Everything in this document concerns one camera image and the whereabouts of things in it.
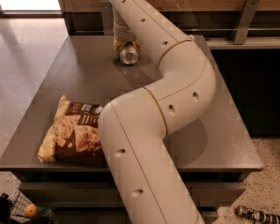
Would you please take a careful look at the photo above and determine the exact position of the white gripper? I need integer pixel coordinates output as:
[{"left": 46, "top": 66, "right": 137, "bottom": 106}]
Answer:
[{"left": 112, "top": 7, "right": 143, "bottom": 59}]

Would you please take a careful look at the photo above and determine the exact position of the silver 7up can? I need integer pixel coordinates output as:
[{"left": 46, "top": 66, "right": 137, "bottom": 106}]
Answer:
[{"left": 119, "top": 44, "right": 139, "bottom": 65}]

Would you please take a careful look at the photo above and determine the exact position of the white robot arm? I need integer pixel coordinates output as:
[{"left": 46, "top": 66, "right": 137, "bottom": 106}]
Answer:
[{"left": 99, "top": 0, "right": 216, "bottom": 224}]

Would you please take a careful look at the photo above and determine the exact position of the Sea Salt chips bag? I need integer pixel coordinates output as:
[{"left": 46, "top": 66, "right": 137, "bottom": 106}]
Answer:
[{"left": 37, "top": 95, "right": 104, "bottom": 165}]

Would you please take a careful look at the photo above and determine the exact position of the orange fruit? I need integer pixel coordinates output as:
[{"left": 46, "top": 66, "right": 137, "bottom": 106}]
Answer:
[{"left": 24, "top": 203, "right": 37, "bottom": 218}]

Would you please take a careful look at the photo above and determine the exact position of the black round container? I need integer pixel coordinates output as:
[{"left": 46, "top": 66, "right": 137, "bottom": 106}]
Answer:
[{"left": 0, "top": 193, "right": 12, "bottom": 224}]

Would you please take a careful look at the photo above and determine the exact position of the black white striped object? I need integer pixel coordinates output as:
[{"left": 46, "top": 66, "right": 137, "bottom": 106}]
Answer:
[{"left": 235, "top": 206, "right": 280, "bottom": 224}]

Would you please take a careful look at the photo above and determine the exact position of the left metal bracket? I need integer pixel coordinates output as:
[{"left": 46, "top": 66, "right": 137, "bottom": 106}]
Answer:
[{"left": 100, "top": 0, "right": 113, "bottom": 35}]

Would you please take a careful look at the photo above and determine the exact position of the metal bracket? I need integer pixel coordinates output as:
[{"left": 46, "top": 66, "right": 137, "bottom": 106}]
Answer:
[
  {"left": 231, "top": 0, "right": 260, "bottom": 45},
  {"left": 100, "top": 0, "right": 113, "bottom": 35}
]

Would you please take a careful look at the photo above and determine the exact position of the right metal bracket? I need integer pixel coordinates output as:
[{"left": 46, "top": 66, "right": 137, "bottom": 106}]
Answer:
[{"left": 231, "top": 0, "right": 260, "bottom": 45}]

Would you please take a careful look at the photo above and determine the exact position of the black wire basket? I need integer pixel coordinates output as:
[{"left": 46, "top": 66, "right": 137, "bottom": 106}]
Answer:
[{"left": 9, "top": 189, "right": 54, "bottom": 224}]

